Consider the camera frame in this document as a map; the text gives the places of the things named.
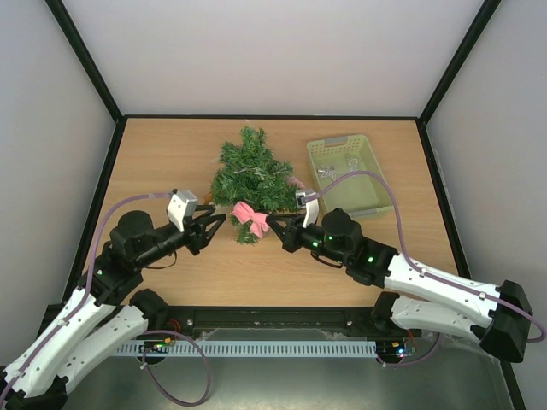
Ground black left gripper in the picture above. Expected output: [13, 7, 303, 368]
[136, 205, 227, 269]

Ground pink bow ornament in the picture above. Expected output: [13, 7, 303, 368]
[231, 201, 269, 238]

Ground pink paper triangle ornament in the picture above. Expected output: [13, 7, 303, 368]
[288, 177, 305, 189]

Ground small green christmas tree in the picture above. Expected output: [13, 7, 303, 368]
[209, 126, 307, 246]

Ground clear led string lights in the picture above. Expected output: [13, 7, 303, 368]
[217, 126, 294, 180]

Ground silver star ornament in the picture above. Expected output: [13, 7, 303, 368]
[317, 165, 339, 181]

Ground light green plastic basket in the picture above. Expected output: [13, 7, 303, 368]
[307, 134, 393, 220]

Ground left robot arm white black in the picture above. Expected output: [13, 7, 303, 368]
[1, 202, 226, 409]

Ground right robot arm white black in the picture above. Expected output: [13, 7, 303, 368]
[266, 208, 532, 363]

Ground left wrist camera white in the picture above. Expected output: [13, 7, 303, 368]
[167, 189, 198, 232]

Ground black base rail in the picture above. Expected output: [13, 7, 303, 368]
[149, 306, 421, 341]

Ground light blue slotted cable duct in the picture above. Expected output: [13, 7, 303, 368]
[112, 340, 377, 359]

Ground black corner frame post left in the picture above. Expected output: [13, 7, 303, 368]
[44, 0, 123, 125]

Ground black corner frame post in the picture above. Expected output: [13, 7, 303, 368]
[44, 0, 123, 125]
[418, 0, 502, 125]

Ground black corner frame post right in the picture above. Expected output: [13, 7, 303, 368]
[418, 0, 502, 125]

